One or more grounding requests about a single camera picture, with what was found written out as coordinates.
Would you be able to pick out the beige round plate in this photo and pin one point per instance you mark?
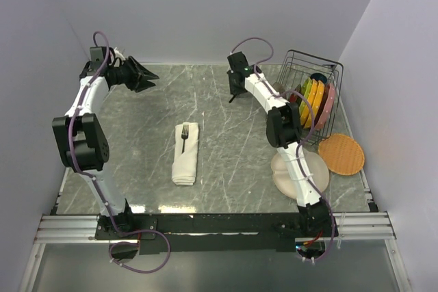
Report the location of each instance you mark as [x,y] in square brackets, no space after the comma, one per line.
[283,182]

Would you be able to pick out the dark blue bowl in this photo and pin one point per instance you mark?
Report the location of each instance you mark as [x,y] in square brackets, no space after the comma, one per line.
[319,77]

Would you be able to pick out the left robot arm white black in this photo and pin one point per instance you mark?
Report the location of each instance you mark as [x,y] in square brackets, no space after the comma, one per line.
[81,142]

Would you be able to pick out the brown round plate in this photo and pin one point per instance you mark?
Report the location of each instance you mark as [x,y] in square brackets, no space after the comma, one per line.
[278,87]

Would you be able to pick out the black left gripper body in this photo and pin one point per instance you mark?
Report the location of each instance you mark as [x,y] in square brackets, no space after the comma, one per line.
[126,74]

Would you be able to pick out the black fork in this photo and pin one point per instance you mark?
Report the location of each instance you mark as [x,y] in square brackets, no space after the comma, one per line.
[184,136]

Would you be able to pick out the orange woven round placemat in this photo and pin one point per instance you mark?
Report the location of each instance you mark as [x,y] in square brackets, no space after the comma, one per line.
[342,154]

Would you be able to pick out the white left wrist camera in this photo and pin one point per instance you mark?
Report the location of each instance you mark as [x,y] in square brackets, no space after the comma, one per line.
[116,54]

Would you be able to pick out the black wire dish rack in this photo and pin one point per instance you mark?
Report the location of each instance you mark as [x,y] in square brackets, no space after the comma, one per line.
[295,73]

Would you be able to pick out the white cloth napkin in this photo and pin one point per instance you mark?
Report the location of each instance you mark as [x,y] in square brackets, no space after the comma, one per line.
[184,165]

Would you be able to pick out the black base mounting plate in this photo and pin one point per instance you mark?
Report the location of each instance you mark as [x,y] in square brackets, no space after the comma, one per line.
[204,232]

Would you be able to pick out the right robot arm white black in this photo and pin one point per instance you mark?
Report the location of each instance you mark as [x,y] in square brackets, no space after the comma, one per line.
[283,131]

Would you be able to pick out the aluminium frame rail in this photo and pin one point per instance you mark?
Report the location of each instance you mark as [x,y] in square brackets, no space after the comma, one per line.
[82,228]

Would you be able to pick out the orange plate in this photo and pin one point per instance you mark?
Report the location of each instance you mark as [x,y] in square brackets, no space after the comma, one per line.
[317,102]

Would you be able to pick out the pink plate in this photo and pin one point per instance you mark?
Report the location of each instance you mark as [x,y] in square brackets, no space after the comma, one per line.
[327,105]

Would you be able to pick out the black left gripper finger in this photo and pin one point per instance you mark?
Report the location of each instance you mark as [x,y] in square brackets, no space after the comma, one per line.
[139,71]
[142,85]

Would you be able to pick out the yellow plate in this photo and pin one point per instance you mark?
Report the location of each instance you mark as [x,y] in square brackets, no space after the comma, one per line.
[305,117]

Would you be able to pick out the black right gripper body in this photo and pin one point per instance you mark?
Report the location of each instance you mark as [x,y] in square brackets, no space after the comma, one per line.
[235,89]

